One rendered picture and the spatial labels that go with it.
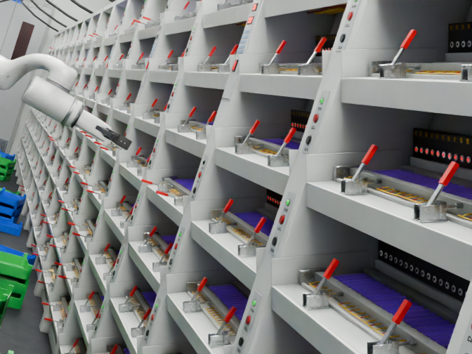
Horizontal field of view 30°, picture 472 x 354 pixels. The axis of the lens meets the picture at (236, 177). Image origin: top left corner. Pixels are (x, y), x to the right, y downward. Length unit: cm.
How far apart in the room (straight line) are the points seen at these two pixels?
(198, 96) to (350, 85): 145
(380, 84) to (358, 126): 19
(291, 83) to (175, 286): 70
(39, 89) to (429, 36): 125
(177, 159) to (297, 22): 84
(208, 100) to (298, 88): 117
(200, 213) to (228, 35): 89
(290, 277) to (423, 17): 54
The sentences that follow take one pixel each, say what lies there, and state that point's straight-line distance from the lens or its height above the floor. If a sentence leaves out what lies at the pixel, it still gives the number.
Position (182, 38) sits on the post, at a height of 152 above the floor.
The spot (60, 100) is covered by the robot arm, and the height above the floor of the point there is 113.
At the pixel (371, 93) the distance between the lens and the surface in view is 149.
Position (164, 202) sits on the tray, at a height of 94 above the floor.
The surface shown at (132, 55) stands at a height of 143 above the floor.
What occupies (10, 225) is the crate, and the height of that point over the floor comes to 3.
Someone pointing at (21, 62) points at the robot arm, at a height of 120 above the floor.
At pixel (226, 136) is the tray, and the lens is 228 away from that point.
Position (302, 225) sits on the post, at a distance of 162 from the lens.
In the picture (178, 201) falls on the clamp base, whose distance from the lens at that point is 252.
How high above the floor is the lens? 118
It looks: 2 degrees down
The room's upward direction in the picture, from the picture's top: 18 degrees clockwise
